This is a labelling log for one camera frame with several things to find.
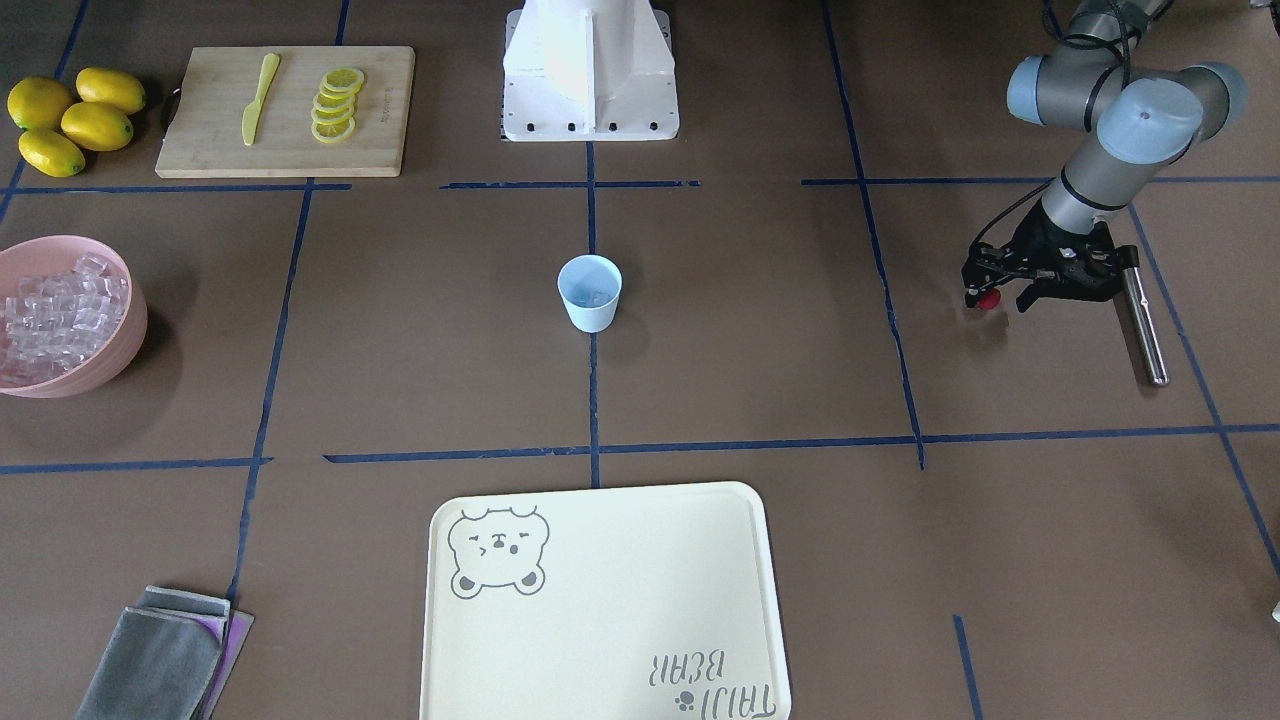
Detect folded grey cloth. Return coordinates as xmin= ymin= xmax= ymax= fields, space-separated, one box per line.
xmin=76 ymin=585 xmax=255 ymax=719

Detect light blue plastic cup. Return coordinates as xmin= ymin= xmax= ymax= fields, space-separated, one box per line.
xmin=556 ymin=254 xmax=625 ymax=333

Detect wooden cutting board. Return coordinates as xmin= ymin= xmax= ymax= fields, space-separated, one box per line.
xmin=155 ymin=46 xmax=416 ymax=179

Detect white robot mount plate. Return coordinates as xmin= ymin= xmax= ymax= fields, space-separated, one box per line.
xmin=500 ymin=1 xmax=681 ymax=142

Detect pink bowl of ice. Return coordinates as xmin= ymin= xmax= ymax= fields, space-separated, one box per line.
xmin=1 ymin=234 xmax=148 ymax=398

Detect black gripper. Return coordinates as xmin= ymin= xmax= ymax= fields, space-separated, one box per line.
xmin=963 ymin=210 xmax=1123 ymax=313

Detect cream bear serving tray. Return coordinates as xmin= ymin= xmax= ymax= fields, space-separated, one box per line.
xmin=419 ymin=480 xmax=794 ymax=719

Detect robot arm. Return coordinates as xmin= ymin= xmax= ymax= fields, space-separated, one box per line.
xmin=963 ymin=1 xmax=1249 ymax=311

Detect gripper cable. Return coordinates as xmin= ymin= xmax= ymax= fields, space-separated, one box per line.
xmin=972 ymin=181 xmax=1053 ymax=263

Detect whole yellow lemon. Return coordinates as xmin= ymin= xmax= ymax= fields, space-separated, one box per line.
xmin=6 ymin=76 xmax=76 ymax=131

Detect steel muddler black tip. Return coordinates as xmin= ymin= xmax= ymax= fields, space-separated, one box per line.
xmin=1116 ymin=245 xmax=1171 ymax=387

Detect red strawberry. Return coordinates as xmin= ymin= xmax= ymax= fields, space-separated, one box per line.
xmin=975 ymin=288 xmax=1002 ymax=311

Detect yellow plastic knife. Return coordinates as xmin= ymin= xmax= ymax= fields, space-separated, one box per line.
xmin=239 ymin=53 xmax=282 ymax=147

